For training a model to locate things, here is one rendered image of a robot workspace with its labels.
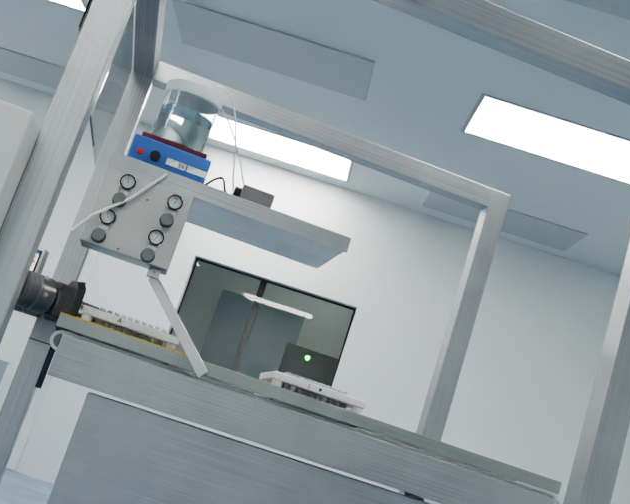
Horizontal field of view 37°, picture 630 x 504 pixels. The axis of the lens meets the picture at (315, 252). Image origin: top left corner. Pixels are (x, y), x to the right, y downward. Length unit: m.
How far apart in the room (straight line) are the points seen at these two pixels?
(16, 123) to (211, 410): 0.99
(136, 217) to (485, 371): 5.46
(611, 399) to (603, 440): 0.08
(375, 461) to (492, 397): 5.15
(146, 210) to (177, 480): 0.65
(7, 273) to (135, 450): 0.83
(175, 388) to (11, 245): 0.78
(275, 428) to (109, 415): 0.40
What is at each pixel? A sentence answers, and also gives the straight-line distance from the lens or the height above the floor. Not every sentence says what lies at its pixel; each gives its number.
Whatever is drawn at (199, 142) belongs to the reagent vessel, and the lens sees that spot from 2.41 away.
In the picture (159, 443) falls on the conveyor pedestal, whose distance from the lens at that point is 2.30.
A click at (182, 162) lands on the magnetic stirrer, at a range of 2.34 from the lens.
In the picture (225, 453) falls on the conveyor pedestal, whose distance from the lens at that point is 2.32.
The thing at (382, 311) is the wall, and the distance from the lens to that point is 7.38.
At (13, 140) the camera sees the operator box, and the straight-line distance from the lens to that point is 1.52.
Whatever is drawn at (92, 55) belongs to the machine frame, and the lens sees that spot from 1.67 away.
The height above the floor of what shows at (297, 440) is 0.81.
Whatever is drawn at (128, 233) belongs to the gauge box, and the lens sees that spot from 2.26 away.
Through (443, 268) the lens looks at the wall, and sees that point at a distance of 7.51.
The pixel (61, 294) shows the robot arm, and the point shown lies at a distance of 2.28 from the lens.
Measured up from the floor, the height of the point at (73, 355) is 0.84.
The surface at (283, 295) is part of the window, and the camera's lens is 7.46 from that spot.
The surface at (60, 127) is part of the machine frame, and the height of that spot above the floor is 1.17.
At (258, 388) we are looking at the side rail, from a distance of 2.28.
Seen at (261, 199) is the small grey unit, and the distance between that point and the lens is 2.39.
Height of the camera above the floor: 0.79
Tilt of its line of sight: 12 degrees up
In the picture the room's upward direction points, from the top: 18 degrees clockwise
